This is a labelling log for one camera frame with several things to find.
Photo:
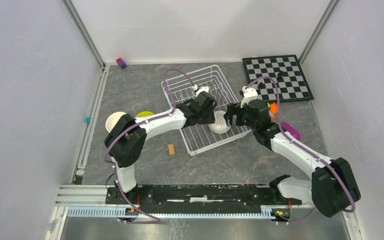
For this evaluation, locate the white smooth bowl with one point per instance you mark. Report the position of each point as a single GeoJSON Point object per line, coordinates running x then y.
{"type": "Point", "coordinates": [220, 125]}

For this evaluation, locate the orange toy block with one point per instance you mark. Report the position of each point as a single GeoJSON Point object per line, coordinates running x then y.
{"type": "Point", "coordinates": [273, 108]}

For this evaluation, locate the red purple toy block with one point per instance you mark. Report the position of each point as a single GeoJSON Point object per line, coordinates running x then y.
{"type": "Point", "coordinates": [121, 63]}

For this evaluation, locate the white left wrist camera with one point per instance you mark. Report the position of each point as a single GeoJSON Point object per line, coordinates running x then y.
{"type": "Point", "coordinates": [200, 89]}

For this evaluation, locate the yellow bowl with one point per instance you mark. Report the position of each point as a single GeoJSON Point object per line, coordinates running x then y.
{"type": "Point", "coordinates": [144, 114]}

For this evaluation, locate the black chess piece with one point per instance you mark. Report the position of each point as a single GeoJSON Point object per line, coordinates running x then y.
{"type": "Point", "coordinates": [281, 74]}
{"type": "Point", "coordinates": [261, 85]}

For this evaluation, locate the white wire dish rack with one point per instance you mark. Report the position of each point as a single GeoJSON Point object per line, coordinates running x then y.
{"type": "Point", "coordinates": [199, 138]}

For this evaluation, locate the magenta plastic object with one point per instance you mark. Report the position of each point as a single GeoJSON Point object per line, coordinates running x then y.
{"type": "Point", "coordinates": [288, 128]}

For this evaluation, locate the beige ceramic bowl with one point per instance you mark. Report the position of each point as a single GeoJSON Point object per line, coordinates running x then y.
{"type": "Point", "coordinates": [112, 120]}

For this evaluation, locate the black white chessboard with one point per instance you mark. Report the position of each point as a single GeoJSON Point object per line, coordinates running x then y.
{"type": "Point", "coordinates": [293, 87]}

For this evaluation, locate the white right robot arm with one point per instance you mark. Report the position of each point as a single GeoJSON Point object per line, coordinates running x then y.
{"type": "Point", "coordinates": [332, 187]}

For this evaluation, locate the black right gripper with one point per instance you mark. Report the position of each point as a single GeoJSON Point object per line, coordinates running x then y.
{"type": "Point", "coordinates": [234, 109]}

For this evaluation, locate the small wooden block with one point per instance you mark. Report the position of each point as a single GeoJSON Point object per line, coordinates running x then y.
{"type": "Point", "coordinates": [171, 149]}

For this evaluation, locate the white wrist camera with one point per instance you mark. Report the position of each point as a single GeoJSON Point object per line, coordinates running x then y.
{"type": "Point", "coordinates": [249, 94]}
{"type": "Point", "coordinates": [200, 89]}

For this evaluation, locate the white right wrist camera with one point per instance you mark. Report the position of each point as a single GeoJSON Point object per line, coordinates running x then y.
{"type": "Point", "coordinates": [249, 94]}

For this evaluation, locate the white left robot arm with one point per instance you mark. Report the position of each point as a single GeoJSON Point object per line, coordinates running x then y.
{"type": "Point", "coordinates": [127, 135]}

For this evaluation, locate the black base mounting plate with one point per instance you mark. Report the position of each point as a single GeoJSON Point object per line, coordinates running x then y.
{"type": "Point", "coordinates": [199, 198]}

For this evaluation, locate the aluminium frame rail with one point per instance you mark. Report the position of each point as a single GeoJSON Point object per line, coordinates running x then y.
{"type": "Point", "coordinates": [59, 213]}

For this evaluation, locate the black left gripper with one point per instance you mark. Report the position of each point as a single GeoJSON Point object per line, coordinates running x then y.
{"type": "Point", "coordinates": [211, 119]}

